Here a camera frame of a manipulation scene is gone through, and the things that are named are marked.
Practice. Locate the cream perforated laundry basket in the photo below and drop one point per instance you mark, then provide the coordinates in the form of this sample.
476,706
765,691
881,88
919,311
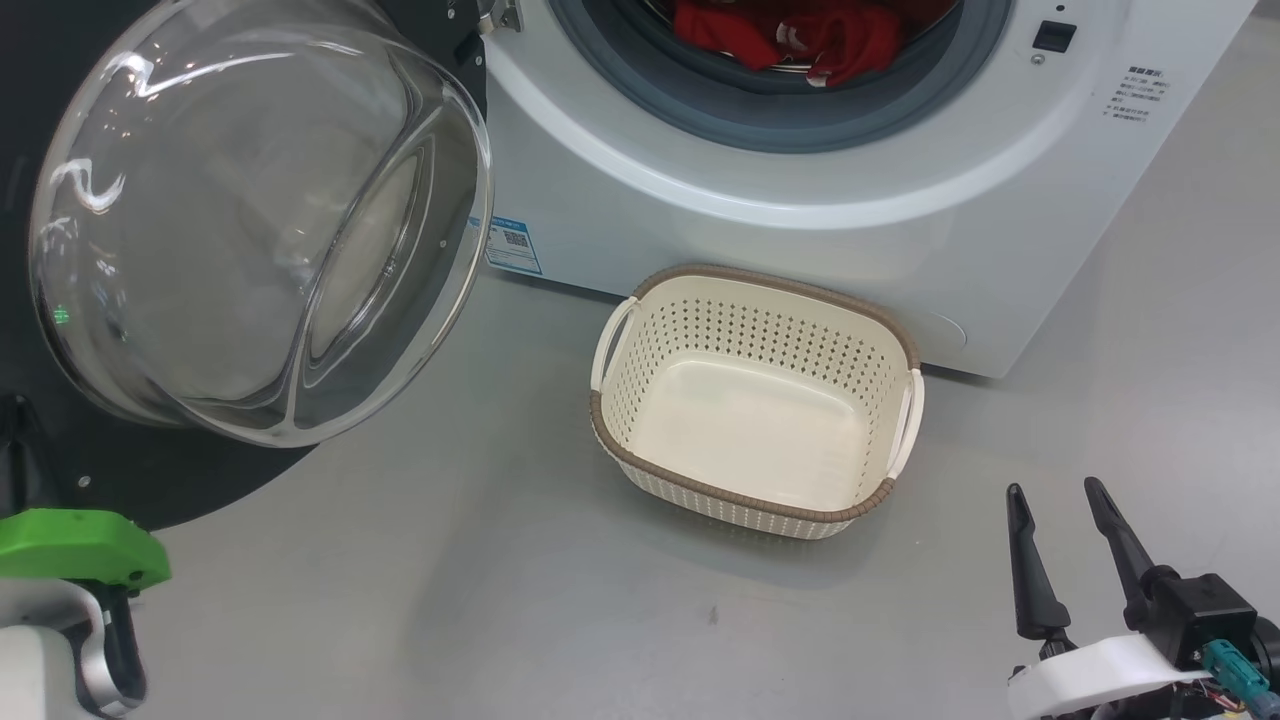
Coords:
760,420

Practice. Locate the blue energy label sticker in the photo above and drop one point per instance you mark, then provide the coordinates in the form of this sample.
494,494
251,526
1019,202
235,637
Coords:
515,245

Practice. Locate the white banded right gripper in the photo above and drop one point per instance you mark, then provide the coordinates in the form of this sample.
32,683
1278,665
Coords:
1080,680

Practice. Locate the white front-load washing machine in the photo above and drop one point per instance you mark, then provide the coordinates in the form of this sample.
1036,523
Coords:
800,220

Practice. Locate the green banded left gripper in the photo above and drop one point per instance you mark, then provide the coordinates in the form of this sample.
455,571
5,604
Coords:
70,545

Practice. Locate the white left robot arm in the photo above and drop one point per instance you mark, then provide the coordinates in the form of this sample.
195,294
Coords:
35,660

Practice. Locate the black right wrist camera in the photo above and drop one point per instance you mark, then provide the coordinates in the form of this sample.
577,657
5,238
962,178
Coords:
1205,605

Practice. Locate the black round glass washer door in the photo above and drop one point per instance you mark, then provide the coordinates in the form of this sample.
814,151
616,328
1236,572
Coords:
250,230

